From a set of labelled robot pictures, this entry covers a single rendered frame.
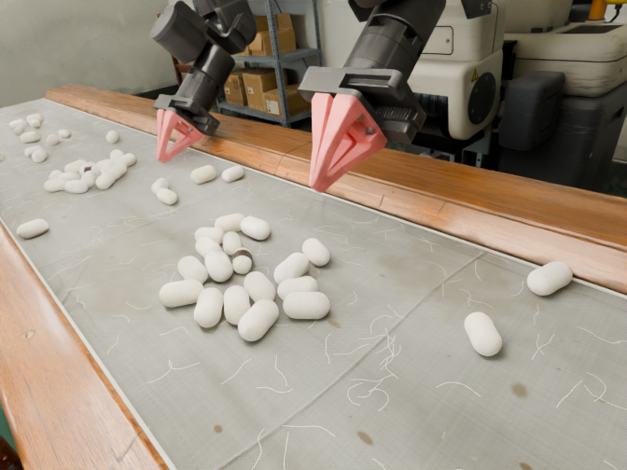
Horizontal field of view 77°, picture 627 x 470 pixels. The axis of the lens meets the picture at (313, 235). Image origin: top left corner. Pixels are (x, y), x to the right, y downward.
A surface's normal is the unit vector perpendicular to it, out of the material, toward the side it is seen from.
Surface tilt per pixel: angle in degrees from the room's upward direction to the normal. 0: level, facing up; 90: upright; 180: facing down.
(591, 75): 90
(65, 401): 0
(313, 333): 0
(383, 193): 45
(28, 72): 90
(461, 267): 0
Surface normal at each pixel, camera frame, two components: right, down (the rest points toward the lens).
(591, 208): -0.11, -0.84
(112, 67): 0.65, 0.35
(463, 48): -0.73, 0.53
